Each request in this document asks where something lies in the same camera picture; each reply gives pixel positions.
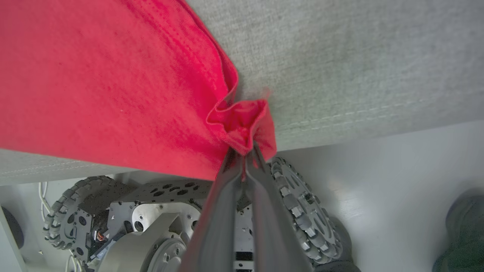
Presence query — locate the red and white garment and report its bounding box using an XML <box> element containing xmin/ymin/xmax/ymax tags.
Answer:
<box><xmin>0</xmin><ymin>0</ymin><xmax>278</xmax><ymax>181</ymax></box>

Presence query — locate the dark green round object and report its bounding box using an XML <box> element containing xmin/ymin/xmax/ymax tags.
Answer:
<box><xmin>432</xmin><ymin>188</ymin><xmax>484</xmax><ymax>272</ymax></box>

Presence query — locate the black round object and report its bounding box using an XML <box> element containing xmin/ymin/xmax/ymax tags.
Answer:
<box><xmin>0</xmin><ymin>206</ymin><xmax>25</xmax><ymax>250</ymax></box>

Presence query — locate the black omni wheel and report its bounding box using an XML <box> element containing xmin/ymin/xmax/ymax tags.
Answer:
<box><xmin>42</xmin><ymin>176</ymin><xmax>127</xmax><ymax>253</ymax></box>
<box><xmin>268</xmin><ymin>157</ymin><xmax>345</xmax><ymax>266</ymax></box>

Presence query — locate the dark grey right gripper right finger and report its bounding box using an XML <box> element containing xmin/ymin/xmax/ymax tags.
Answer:
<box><xmin>246</xmin><ymin>142</ymin><xmax>314</xmax><ymax>272</ymax></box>

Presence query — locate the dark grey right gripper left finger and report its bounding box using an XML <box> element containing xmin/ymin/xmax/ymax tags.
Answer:
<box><xmin>180</xmin><ymin>147</ymin><xmax>246</xmax><ymax>272</ymax></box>

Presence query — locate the white cable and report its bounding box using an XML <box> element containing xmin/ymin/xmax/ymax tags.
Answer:
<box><xmin>37</xmin><ymin>182</ymin><xmax>54</xmax><ymax>216</ymax></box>

